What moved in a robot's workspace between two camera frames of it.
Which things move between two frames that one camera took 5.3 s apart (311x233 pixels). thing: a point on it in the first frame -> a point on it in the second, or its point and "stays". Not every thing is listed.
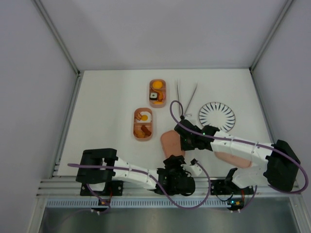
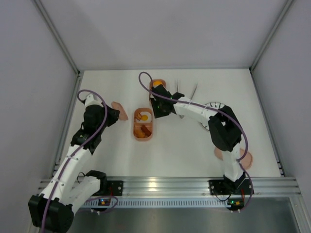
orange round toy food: [157, 84] stays
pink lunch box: [143, 123] stays
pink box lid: [233, 159] stays
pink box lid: [171, 144] -> [123, 115]
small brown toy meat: [138, 116] stays
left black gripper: [174, 162] -> [112, 115]
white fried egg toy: [146, 117] stays
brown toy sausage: [146, 131] stays
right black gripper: [183, 128] -> [157, 88]
